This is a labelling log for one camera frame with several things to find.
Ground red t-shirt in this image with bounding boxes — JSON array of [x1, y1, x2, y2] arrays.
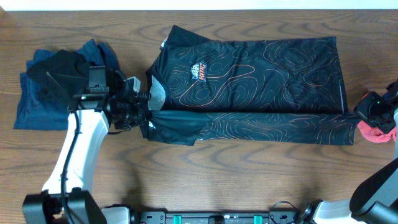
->
[[356, 92, 398, 144]]

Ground black orange patterned jersey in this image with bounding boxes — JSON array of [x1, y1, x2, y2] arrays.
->
[[141, 26, 359, 146]]

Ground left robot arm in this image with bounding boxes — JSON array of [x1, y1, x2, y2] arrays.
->
[[22, 66, 150, 223]]

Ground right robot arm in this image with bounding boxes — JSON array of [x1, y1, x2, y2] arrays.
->
[[297, 82, 397, 224]]

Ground folded black garment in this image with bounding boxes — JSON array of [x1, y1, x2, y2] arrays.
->
[[27, 50, 91, 104]]

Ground folded navy blue garment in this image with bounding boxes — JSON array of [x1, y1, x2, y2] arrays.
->
[[14, 39, 120, 131]]

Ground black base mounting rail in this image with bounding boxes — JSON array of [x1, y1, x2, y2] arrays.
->
[[99, 200, 312, 224]]

